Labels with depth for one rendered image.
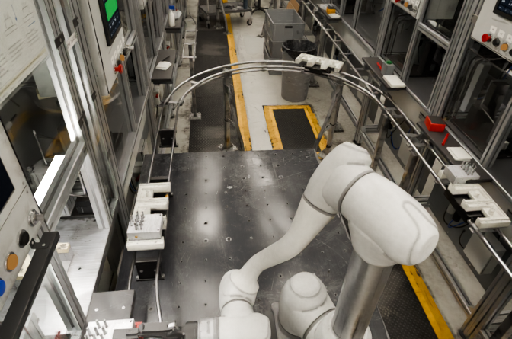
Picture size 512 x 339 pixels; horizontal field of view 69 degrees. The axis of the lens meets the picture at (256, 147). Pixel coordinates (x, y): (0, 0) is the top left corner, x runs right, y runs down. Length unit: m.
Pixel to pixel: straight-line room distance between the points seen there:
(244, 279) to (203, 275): 0.47
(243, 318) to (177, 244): 0.71
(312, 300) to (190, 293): 0.55
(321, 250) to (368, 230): 0.96
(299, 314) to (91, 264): 0.76
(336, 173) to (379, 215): 0.15
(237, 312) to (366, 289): 0.40
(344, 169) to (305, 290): 0.56
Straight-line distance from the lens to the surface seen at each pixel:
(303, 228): 0.99
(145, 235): 1.56
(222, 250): 1.77
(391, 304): 2.56
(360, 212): 0.86
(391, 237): 0.84
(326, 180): 0.93
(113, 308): 1.40
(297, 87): 4.19
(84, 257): 1.56
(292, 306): 1.36
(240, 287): 1.25
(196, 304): 1.62
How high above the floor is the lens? 2.07
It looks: 36 degrees down
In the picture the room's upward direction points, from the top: 3 degrees clockwise
